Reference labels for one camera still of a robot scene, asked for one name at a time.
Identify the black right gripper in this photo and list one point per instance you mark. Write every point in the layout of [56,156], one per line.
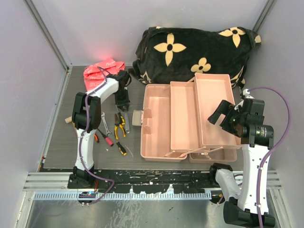
[224,107]

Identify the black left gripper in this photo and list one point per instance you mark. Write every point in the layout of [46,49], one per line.
[124,102]

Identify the silver adjustable wrench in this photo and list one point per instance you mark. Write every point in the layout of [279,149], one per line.
[126,119]

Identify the yellow handled pliers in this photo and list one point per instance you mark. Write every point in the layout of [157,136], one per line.
[119,123]

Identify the grey tool box latch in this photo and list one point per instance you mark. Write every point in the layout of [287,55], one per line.
[137,118]

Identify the silver combination spanner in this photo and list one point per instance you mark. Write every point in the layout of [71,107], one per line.
[108,133]

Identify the pink plastic tool box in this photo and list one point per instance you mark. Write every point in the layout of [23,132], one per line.
[175,121]

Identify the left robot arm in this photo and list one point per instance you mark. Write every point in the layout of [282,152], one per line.
[87,117]

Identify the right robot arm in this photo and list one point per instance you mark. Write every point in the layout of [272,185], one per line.
[245,205]

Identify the pink plastic bag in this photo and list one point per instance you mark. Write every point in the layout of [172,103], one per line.
[95,74]

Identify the black floral pillow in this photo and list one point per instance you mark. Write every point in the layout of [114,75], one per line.
[177,54]

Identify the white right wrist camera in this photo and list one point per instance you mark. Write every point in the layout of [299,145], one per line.
[246,94]

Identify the pink handled screwdriver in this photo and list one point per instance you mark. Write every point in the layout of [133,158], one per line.
[106,138]

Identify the wooden hammer handle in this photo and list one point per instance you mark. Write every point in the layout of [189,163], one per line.
[68,120]

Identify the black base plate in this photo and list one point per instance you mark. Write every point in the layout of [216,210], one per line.
[102,185]

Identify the white slotted cable duct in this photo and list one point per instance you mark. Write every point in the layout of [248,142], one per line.
[77,195]

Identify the aluminium frame rail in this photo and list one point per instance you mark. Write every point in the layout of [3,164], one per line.
[41,181]

